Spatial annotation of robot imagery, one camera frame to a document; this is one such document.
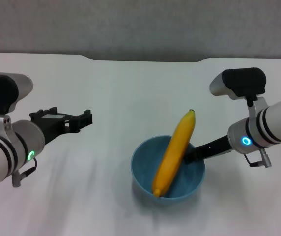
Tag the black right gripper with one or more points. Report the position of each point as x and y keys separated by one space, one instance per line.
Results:
x=216 y=147

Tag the yellow banana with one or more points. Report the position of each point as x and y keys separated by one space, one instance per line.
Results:
x=172 y=157

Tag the blue bowl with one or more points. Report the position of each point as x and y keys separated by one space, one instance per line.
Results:
x=145 y=169

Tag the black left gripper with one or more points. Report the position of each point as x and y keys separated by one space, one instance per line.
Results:
x=52 y=125

